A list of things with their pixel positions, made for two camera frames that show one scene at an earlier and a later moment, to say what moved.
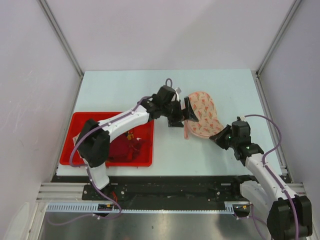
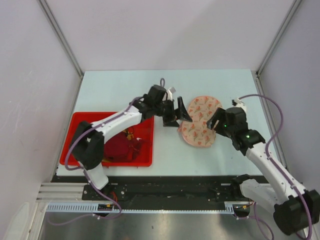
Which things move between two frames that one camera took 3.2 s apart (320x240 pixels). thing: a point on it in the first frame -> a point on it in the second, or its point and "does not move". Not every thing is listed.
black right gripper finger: (223, 138) -> (218, 115)
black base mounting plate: (133, 190) does not move
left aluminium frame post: (61, 36) does not move
